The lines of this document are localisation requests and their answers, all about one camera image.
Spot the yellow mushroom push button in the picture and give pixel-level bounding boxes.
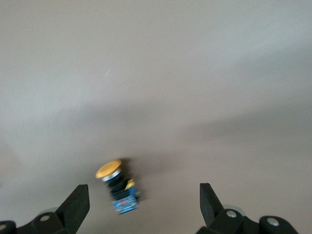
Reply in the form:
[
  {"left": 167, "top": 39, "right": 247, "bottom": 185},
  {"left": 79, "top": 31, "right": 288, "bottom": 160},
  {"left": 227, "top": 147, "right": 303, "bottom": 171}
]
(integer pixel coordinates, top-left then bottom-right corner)
[{"left": 95, "top": 158, "right": 142, "bottom": 215}]

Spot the brown table cover sheet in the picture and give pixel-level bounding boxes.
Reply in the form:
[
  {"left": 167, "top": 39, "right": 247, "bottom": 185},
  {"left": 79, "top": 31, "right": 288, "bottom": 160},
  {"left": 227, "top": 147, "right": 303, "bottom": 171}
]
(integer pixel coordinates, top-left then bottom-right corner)
[{"left": 0, "top": 0, "right": 312, "bottom": 234}]

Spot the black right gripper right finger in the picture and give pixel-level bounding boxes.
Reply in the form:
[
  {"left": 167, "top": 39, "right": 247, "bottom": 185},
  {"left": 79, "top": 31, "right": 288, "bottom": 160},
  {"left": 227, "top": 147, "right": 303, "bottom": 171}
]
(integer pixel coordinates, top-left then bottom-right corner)
[{"left": 197, "top": 182, "right": 300, "bottom": 234}]

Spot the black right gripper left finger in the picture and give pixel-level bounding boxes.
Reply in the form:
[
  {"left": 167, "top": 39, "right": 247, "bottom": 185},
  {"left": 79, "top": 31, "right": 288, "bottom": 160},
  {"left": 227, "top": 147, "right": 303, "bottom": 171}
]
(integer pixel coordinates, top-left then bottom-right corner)
[{"left": 0, "top": 184, "right": 90, "bottom": 234}]

